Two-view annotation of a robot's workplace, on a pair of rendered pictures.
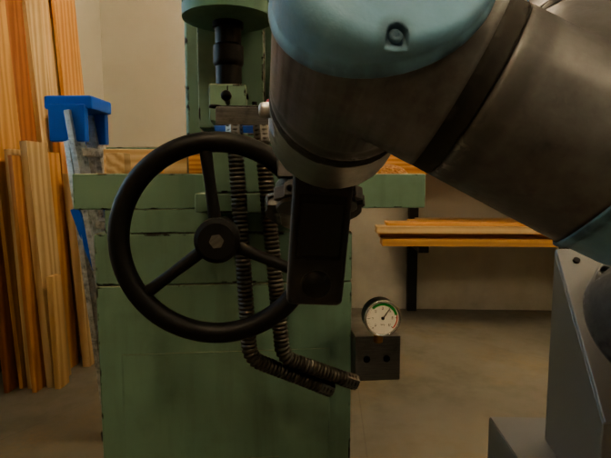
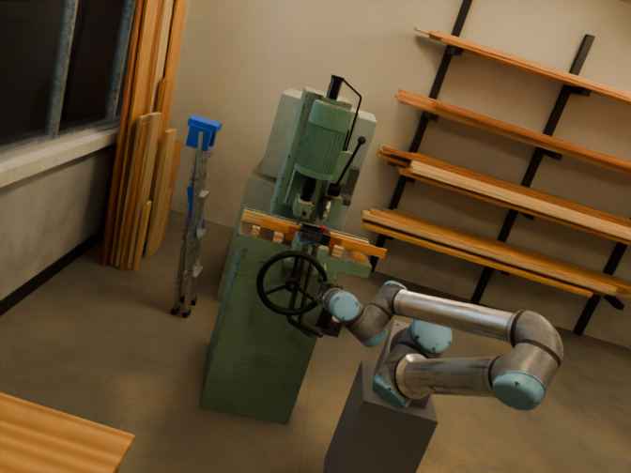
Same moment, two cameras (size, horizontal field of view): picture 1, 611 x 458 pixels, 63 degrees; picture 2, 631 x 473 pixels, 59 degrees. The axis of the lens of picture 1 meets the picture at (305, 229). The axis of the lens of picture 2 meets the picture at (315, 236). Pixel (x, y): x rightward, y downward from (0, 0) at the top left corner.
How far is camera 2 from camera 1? 1.67 m
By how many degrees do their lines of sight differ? 13
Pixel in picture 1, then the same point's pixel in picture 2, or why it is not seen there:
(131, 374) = (238, 309)
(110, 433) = (223, 327)
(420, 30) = (345, 319)
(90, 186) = (244, 239)
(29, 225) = (142, 168)
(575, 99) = (361, 328)
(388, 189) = (356, 268)
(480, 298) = (422, 277)
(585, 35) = (367, 320)
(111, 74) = (194, 23)
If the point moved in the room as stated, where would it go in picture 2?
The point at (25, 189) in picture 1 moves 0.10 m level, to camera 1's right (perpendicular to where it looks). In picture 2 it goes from (145, 144) to (161, 149)
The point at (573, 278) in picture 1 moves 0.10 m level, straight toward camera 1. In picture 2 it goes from (393, 329) to (385, 337)
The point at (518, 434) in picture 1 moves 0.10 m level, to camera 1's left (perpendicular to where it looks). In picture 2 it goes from (367, 367) to (345, 360)
